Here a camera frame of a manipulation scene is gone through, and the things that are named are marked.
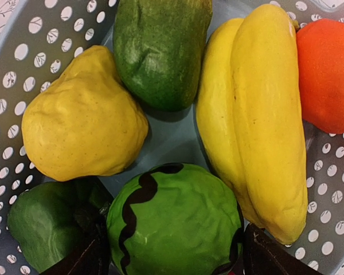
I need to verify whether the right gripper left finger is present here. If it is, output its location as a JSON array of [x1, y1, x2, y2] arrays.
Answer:
[[44, 202, 110, 274]]

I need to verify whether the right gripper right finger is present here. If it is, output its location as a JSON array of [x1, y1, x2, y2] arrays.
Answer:
[[243, 223, 319, 275]]

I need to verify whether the green toy watermelon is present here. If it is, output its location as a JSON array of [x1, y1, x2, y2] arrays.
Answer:
[[107, 163, 244, 274]]

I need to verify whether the yellow toy banana bunch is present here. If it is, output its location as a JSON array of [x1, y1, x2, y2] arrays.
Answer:
[[196, 4, 308, 245]]

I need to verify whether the green toy pepper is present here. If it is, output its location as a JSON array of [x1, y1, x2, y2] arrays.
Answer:
[[7, 177, 111, 273]]

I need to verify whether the yellow toy pear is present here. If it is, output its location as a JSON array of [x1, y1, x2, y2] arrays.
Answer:
[[21, 45, 148, 182]]

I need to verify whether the orange toy fruit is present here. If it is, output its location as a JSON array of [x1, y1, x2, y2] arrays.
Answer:
[[296, 18, 344, 133]]

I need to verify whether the green orange toy mango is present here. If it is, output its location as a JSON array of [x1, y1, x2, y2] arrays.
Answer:
[[113, 0, 213, 112]]

